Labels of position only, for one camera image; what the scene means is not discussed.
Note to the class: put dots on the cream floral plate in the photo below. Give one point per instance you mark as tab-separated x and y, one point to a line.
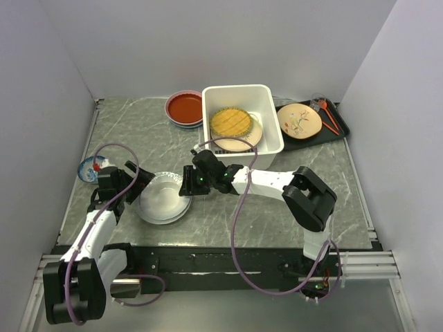
253	138

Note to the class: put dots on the white plastic bin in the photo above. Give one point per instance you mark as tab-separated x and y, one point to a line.
257	100

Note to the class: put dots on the aluminium rail frame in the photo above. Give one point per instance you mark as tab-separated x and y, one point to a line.
354	265

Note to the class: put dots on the orange plastic fork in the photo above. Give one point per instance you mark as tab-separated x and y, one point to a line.
330	128

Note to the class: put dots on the beige bird pattern plate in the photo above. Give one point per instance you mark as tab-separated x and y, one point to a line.
299	121

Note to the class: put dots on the clear plastic cup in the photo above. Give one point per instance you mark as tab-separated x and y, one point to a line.
314	101

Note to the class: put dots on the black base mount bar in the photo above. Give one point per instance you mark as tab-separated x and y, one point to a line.
219	269

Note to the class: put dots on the orange plastic spoon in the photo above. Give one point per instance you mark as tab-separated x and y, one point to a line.
328	112

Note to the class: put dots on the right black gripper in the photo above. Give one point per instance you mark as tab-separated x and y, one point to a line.
190	187

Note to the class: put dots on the round bamboo mat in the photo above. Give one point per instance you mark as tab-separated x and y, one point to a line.
231	121

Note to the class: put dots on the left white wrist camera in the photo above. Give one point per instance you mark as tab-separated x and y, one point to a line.
96	167

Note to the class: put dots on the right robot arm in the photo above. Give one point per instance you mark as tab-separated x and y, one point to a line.
310	200

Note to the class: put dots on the black tray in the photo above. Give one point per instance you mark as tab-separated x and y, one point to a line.
324	136

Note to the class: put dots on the blue white small bowl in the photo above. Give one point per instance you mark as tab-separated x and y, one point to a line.
86	172

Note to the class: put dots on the red round plate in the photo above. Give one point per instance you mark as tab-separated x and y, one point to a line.
184	108

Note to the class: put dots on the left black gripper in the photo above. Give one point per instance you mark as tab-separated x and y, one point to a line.
144	178

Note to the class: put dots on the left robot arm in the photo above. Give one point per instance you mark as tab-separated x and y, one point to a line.
76	287

